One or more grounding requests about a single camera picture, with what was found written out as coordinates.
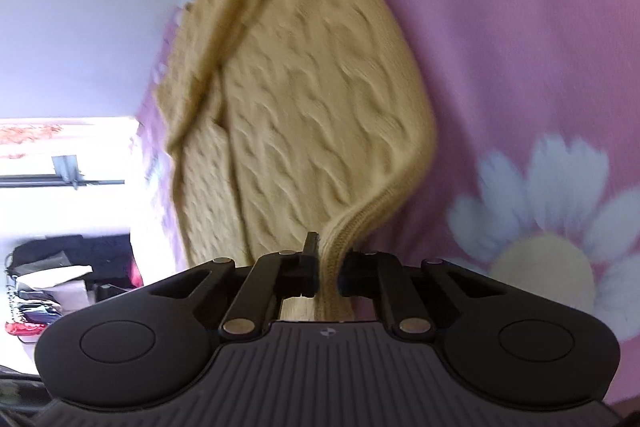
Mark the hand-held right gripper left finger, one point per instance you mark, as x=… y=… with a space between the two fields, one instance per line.
x=310 y=267

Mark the dark bag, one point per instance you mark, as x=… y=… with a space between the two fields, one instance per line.
x=90 y=252

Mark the pink patterned curtain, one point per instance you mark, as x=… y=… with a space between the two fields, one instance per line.
x=30 y=136

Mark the pink floral bed sheet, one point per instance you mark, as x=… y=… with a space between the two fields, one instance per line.
x=500 y=57

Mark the white bag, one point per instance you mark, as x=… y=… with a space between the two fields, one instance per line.
x=50 y=279

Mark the metal window frame bar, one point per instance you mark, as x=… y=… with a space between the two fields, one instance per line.
x=65 y=172

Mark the red cloth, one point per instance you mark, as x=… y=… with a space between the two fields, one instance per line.
x=22 y=328

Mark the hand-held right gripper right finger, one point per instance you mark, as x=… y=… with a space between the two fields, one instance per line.
x=357 y=272

